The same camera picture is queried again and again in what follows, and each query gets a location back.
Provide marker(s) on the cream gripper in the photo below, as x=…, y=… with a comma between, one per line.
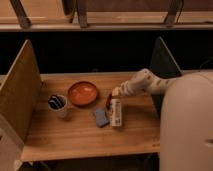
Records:
x=116, y=92

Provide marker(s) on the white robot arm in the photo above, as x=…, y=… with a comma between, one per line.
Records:
x=186, y=123

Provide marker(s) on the wooden shelf rail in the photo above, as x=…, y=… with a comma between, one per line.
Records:
x=105, y=15

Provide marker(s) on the blue sponge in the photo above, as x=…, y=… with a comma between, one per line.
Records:
x=100, y=117

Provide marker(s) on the orange bowl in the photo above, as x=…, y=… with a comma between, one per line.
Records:
x=82, y=93

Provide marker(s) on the white cup with dark contents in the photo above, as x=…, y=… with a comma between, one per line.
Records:
x=58, y=104

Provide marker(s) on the right dark side panel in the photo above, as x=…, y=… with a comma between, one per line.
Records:
x=163, y=63

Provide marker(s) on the left wooden side panel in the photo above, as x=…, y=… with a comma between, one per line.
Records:
x=19, y=92

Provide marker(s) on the white bottle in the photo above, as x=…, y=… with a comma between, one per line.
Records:
x=116, y=113

